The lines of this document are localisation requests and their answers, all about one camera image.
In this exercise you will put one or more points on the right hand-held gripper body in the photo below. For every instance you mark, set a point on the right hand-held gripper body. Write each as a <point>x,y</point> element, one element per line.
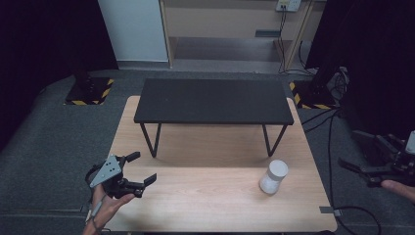
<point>399,166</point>

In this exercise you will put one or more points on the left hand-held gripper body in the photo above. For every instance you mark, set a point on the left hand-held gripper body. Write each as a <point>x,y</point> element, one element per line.
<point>112,181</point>

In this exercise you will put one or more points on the white plastic jar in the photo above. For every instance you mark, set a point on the white plastic jar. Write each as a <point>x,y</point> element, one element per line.
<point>274,178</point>

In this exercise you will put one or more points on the person's right hand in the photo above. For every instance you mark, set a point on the person's right hand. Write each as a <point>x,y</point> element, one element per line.
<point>401,189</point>

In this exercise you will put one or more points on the person's left hand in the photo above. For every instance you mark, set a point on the person's left hand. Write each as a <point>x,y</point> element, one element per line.
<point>106,207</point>

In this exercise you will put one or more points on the grey tape piece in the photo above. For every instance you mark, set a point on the grey tape piece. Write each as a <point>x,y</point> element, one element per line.
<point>329,211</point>

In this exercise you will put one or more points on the black striped stand base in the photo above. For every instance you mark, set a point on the black striped stand base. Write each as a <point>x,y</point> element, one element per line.
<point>89,93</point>
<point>313,96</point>

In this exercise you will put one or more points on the black curtain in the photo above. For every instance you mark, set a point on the black curtain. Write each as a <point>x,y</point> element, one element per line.
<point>42,49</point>
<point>375,55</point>

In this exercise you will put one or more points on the black metal-legged shelf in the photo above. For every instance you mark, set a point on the black metal-legged shelf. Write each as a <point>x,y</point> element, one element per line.
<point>213,101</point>

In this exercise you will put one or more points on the white cabinet panel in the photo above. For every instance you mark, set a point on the white cabinet panel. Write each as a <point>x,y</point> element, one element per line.
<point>133,29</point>

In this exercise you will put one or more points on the light wooden desk frame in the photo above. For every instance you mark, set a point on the light wooden desk frame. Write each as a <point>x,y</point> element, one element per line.
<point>225,23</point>

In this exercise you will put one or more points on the white wall power outlet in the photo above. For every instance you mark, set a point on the white wall power outlet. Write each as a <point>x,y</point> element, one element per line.
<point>288,5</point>

